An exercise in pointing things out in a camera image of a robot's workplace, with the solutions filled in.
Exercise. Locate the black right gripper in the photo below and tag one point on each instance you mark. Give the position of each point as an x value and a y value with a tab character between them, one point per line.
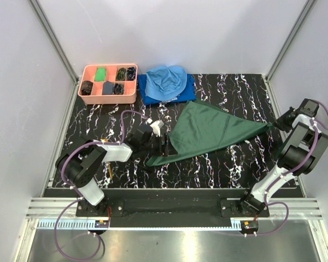
279	123

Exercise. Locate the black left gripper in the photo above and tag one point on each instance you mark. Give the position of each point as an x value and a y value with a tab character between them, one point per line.
162	150

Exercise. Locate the dark green cloth napkin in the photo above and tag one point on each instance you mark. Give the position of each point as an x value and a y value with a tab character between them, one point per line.
203	128

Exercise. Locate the gold spoon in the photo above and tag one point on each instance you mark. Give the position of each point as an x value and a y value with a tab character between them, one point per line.
108	164

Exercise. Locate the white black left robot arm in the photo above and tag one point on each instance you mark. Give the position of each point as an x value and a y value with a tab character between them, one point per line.
79	164

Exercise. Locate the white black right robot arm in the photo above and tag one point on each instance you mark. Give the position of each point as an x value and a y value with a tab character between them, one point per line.
298	155

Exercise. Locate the blue folded cloth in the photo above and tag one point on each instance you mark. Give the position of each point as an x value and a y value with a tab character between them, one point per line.
188	94

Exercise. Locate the light blue bucket hat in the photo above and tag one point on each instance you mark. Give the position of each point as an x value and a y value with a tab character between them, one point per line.
164	83

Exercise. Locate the black marble pattern mat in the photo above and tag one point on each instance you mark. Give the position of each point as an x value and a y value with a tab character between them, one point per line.
238	166

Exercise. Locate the black patterned rolled sock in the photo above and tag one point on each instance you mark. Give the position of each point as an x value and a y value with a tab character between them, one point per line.
118	89

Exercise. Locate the black blue rolled sock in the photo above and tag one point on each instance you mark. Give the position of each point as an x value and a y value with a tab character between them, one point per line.
131	73

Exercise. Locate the black yellow rolled sock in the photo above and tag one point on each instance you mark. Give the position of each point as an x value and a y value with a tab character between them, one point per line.
121	74

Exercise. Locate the grey folded cloth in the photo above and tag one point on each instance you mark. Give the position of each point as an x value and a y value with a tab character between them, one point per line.
107	88

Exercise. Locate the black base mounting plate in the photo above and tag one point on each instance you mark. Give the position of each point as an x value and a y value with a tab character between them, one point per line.
167	208

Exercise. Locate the pink compartment tray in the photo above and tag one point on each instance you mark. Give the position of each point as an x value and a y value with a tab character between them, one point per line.
96	97

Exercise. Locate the green rolled cloth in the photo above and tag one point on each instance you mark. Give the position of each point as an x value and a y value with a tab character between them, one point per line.
100	74

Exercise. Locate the dark rolled sock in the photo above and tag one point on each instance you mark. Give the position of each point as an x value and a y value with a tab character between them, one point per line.
86	88

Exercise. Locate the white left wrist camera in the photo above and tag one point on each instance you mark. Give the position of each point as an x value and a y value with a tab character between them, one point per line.
156	126

